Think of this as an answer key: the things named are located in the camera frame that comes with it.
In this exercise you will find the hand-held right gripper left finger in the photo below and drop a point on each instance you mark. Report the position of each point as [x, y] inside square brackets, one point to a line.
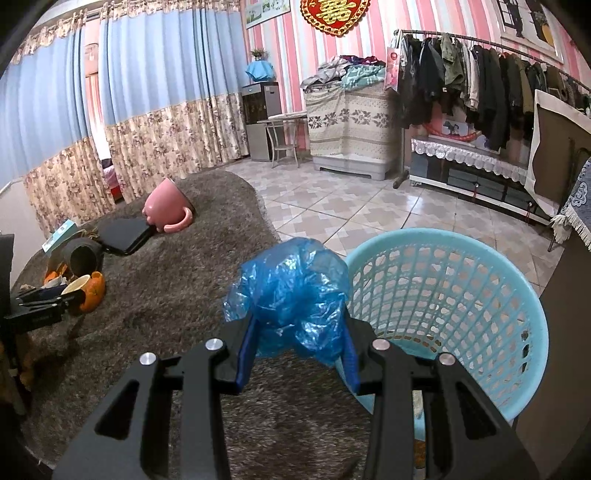
[244, 357]

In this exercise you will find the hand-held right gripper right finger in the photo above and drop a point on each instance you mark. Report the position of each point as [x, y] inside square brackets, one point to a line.
[351, 367]

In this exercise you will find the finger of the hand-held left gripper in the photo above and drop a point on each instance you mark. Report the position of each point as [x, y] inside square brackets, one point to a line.
[37, 318]

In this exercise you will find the light blue paper package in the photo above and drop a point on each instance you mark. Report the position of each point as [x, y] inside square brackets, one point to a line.
[60, 235]

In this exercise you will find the blue plastic bag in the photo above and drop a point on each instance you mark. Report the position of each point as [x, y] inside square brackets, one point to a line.
[295, 286]

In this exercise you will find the light blue plastic basket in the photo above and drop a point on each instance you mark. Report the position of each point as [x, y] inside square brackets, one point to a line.
[535, 323]

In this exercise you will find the orange peel scraps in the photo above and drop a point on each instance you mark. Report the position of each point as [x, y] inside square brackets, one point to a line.
[55, 279]

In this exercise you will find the orange cup white inside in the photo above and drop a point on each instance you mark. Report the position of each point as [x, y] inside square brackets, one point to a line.
[92, 295]

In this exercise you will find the brown plush toy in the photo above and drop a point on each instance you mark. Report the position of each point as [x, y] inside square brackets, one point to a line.
[85, 256]

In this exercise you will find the grey shaggy rug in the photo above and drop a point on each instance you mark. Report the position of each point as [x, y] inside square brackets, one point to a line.
[161, 300]

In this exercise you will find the black flat case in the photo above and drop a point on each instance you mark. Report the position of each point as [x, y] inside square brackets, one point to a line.
[122, 235]

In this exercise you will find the blue floral curtain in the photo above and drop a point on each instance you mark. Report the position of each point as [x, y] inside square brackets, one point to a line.
[46, 115]
[171, 92]

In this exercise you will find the pink pig mug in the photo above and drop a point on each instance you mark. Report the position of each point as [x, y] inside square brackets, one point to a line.
[164, 203]

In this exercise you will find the metal clothes rack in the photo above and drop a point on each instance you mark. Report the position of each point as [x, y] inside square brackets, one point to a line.
[406, 157]

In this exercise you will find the low black cabinet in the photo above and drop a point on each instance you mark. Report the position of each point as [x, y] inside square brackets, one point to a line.
[471, 177]

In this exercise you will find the grey water dispenser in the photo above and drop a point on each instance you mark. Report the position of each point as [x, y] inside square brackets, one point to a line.
[261, 120]

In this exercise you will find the white lace cloth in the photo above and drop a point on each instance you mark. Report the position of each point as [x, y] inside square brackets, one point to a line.
[461, 154]

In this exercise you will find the patterned cloth covered stack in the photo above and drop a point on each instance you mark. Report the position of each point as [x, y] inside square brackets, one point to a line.
[351, 124]

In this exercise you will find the small round table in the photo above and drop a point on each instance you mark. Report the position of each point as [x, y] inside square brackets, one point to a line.
[295, 117]

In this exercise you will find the blue fringed patterned cloth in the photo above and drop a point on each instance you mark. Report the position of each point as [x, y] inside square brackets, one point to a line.
[579, 198]

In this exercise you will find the blue cloth bundle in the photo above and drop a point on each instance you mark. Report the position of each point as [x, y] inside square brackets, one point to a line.
[260, 70]

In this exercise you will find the pile of folded clothes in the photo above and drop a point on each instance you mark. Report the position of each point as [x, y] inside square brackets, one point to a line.
[355, 74]

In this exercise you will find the brown board white edge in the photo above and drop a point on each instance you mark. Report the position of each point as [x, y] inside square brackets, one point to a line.
[554, 147]

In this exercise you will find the pink hanging bag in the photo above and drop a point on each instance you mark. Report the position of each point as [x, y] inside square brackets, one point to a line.
[392, 69]

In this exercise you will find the small potted plant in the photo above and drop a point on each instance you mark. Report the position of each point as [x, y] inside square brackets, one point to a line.
[258, 53]

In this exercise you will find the row of hanging clothes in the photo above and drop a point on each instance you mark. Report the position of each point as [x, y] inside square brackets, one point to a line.
[494, 87]

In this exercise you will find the wall poster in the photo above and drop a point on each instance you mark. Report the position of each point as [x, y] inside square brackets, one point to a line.
[268, 11]

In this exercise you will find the red gold wall ornament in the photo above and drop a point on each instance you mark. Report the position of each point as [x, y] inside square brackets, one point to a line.
[334, 14]

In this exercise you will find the framed wall picture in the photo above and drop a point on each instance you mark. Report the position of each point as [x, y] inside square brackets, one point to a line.
[531, 23]

